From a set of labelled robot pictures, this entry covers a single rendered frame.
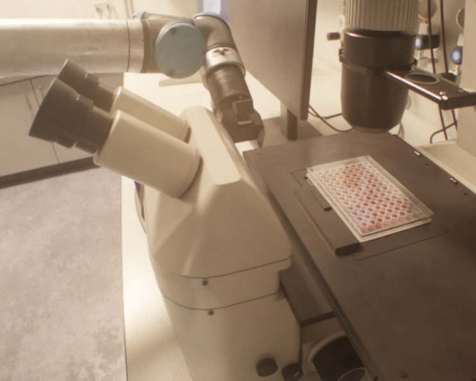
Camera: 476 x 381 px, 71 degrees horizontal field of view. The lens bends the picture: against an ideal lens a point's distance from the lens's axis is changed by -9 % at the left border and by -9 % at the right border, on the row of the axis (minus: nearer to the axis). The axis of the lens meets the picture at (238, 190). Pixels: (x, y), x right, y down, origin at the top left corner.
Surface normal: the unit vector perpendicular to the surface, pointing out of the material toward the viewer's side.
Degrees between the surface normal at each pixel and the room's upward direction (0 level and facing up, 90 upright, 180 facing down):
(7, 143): 90
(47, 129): 106
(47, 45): 80
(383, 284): 0
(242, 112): 72
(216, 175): 0
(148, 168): 88
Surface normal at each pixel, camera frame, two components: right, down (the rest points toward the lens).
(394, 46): 0.07, 0.56
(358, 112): -0.64, 0.58
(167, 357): -0.07, -0.82
